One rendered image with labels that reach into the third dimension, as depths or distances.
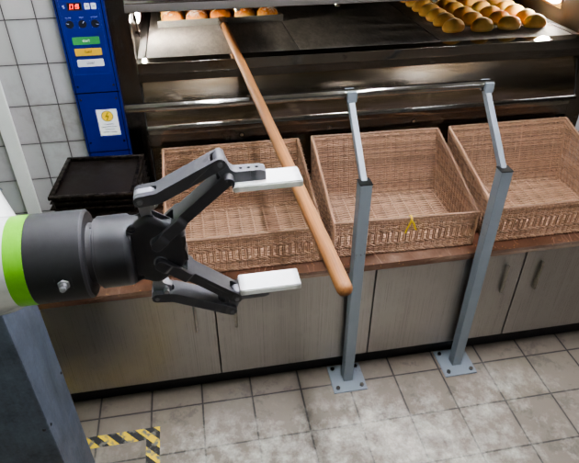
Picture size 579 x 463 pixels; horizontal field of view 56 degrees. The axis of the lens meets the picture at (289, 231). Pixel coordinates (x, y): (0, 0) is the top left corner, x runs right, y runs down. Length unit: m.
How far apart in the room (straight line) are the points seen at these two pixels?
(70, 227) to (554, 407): 2.19
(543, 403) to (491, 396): 0.20
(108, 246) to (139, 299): 1.43
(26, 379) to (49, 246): 0.94
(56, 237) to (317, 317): 1.65
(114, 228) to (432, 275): 1.71
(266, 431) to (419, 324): 0.74
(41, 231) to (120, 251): 0.08
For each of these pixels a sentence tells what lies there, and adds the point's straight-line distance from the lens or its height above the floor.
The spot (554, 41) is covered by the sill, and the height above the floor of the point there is 1.17.
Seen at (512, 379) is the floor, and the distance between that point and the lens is 2.54.
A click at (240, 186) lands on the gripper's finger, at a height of 1.56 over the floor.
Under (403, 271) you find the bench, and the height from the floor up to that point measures 0.52.
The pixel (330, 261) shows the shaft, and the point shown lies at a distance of 1.02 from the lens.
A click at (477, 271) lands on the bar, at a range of 2.15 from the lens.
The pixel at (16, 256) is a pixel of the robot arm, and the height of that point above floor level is 1.52.
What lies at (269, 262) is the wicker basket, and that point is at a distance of 1.98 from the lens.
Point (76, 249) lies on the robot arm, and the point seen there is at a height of 1.52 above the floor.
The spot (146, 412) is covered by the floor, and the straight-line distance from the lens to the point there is 2.34.
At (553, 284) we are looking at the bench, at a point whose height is 0.36.
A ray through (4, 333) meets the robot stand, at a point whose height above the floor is 0.95.
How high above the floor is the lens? 1.83
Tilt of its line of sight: 36 degrees down
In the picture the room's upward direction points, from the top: straight up
